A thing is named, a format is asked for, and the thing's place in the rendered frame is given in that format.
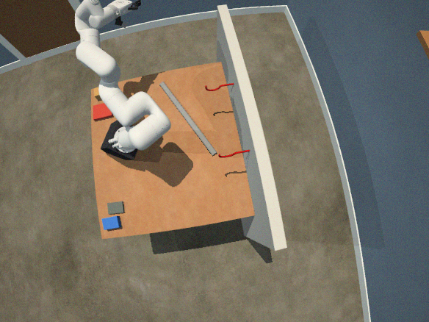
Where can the red flat block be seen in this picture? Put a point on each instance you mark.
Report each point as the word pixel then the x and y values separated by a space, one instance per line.
pixel 101 111

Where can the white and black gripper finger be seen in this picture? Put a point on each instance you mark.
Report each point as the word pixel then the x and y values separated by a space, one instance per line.
pixel 136 5

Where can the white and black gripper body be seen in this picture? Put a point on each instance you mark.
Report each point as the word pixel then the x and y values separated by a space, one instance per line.
pixel 122 6

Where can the grey bar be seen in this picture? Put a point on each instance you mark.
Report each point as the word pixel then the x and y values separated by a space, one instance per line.
pixel 188 119

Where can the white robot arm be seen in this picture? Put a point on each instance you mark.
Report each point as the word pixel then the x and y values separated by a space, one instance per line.
pixel 126 111

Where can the cream wall panel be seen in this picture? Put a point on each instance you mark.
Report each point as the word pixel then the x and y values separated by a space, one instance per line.
pixel 267 219

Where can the blue box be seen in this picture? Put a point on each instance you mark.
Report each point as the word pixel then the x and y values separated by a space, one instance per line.
pixel 111 222

